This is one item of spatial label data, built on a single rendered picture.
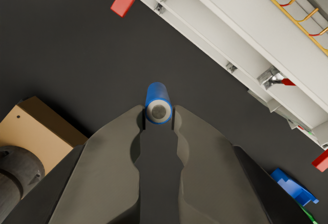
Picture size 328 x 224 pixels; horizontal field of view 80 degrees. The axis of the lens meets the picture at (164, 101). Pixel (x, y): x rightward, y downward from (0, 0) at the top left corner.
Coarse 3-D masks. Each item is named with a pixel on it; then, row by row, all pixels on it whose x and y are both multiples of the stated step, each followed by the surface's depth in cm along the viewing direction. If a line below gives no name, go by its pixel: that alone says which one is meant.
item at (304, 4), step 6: (300, 0) 17; (306, 0) 17; (300, 6) 18; (306, 6) 17; (312, 6) 17; (306, 12) 18; (318, 12) 17; (312, 18) 18; (318, 18) 17; (324, 18) 17; (318, 24) 18; (324, 24) 18
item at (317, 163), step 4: (324, 152) 22; (320, 156) 22; (324, 156) 22; (316, 160) 22; (320, 160) 22; (324, 160) 22; (312, 164) 22; (316, 164) 22; (320, 164) 22; (324, 164) 22; (320, 168) 22; (324, 168) 22
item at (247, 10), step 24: (216, 0) 19; (240, 0) 18; (264, 0) 18; (288, 0) 18; (240, 24) 19; (264, 24) 19; (288, 24) 19; (312, 24) 18; (264, 48) 20; (288, 48) 20; (312, 48) 19; (288, 72) 21; (312, 72) 21; (312, 96) 22
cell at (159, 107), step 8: (152, 88) 16; (160, 88) 15; (152, 96) 13; (160, 96) 13; (168, 96) 15; (152, 104) 12; (160, 104) 12; (168, 104) 12; (152, 112) 12; (160, 112) 12; (168, 112) 13; (152, 120) 13; (160, 120) 13; (168, 120) 13
